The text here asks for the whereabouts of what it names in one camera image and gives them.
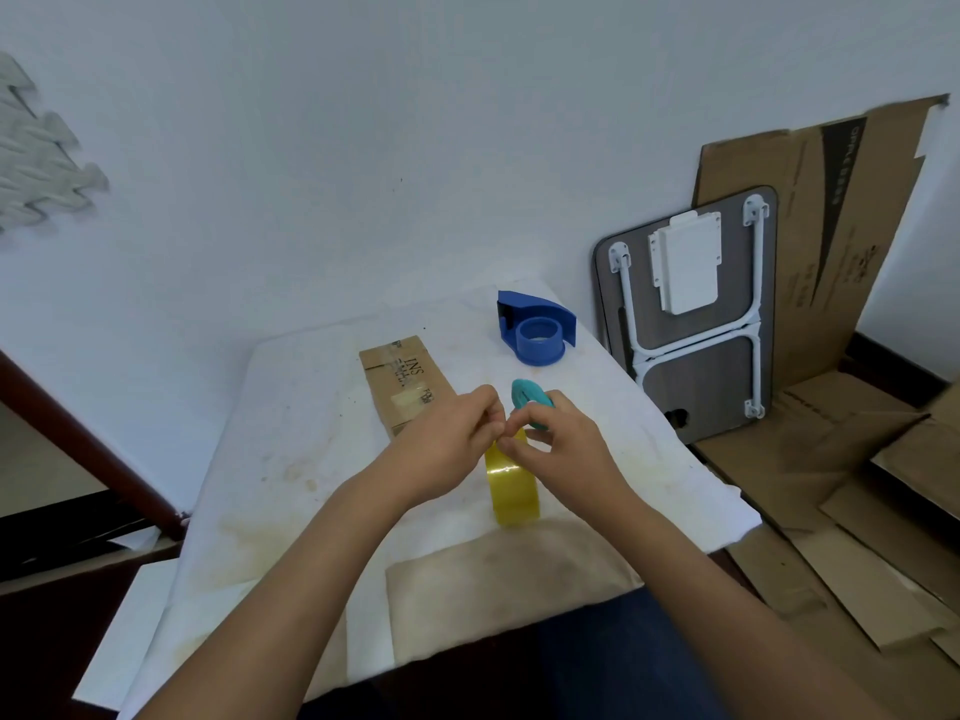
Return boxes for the person's left hand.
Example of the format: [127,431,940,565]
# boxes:
[372,383,508,511]

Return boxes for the person's right hand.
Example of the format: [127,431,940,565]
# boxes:
[507,390,643,523]

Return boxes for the yellow clear tape roll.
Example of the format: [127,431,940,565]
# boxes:
[483,429,542,528]

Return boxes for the person's right forearm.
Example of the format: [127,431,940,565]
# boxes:
[594,491,894,720]

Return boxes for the person's left forearm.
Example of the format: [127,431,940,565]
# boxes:
[135,461,421,720]

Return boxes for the teal utility knife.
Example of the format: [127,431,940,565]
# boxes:
[510,378,557,413]

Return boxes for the small taped cardboard box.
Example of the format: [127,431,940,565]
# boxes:
[358,335,459,441]

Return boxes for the blue tape dispenser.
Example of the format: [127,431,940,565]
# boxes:
[496,289,578,367]

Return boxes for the beige paper sheet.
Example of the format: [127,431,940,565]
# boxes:
[384,517,646,666]

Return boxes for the grey folding lap table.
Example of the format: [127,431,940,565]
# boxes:
[592,185,779,445]

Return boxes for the white stained table cover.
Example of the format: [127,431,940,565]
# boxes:
[118,275,763,720]

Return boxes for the person's dark blue trousers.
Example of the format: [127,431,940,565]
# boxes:
[298,584,740,720]

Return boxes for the plain flattened cardboard sheet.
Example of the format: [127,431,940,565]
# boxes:
[691,370,960,720]

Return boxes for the printed flattened cardboard box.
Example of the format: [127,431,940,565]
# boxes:
[691,94,948,391]

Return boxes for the narrow cardboard strip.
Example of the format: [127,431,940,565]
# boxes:
[819,478,960,655]

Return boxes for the white paper sheet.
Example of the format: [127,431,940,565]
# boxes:
[72,558,182,711]

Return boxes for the grey foam puzzle mat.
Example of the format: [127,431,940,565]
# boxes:
[0,52,111,235]

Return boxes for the dark wooden frame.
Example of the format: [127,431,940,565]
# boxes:
[0,350,190,542]

